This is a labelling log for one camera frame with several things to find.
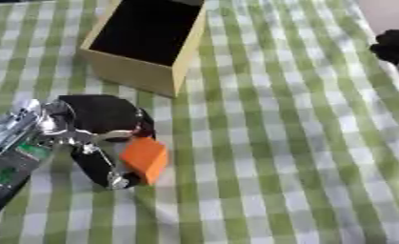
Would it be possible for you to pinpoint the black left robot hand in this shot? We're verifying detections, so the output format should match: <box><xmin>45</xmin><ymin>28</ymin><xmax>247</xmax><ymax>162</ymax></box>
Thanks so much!
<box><xmin>42</xmin><ymin>93</ymin><xmax>158</xmax><ymax>191</ymax></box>

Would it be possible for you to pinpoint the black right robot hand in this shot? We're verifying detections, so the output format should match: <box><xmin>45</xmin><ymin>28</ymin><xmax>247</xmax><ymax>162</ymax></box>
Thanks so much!
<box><xmin>369</xmin><ymin>29</ymin><xmax>399</xmax><ymax>85</ymax></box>

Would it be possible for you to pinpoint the orange block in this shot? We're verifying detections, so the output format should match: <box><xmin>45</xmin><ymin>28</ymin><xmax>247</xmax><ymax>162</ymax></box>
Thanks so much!
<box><xmin>119</xmin><ymin>136</ymin><xmax>171</xmax><ymax>187</ymax></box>

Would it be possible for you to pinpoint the tan cardboard box black inside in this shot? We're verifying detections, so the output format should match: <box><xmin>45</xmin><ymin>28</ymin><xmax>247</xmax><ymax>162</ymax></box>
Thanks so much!
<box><xmin>75</xmin><ymin>0</ymin><xmax>209</xmax><ymax>98</ymax></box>

